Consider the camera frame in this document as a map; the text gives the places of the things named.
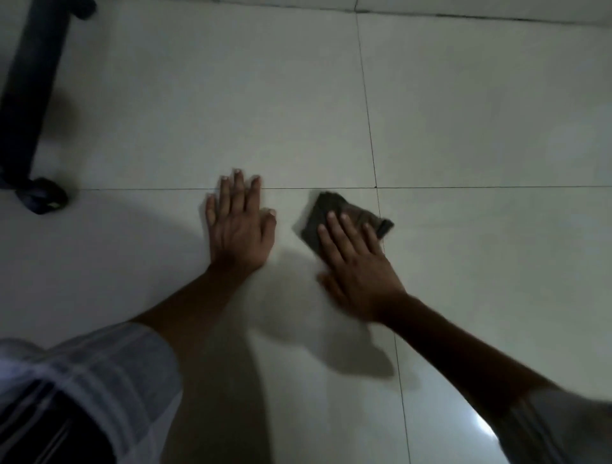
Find dark grey cleaning cloth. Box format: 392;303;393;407
299;191;396;257

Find person's right hand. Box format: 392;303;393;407
317;213;408;327

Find white striped left shirt sleeve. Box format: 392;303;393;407
0;321;185;464

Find person's right forearm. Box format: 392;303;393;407
378;294;558;432

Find white striped shirt sleeve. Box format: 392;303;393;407
0;321;185;464
495;385;612;464

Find person's left hand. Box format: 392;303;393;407
206;168;278;274

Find white striped right shirt sleeve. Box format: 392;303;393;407
495;385;612;464

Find person's left forearm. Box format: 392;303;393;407
130;262;266;379

